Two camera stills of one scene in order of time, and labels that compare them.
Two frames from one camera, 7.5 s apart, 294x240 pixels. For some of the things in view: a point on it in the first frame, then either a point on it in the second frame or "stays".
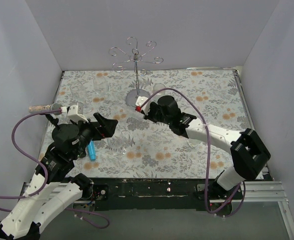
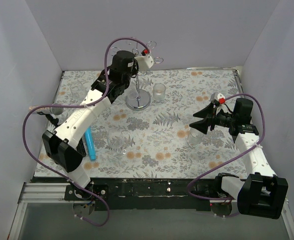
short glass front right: [193, 142] stays
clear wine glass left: [78, 94] stays
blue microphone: [91, 151] stays
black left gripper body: [96, 130] → [133, 72]
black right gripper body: [151, 113] → [212, 120]
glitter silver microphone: [35, 109] stays
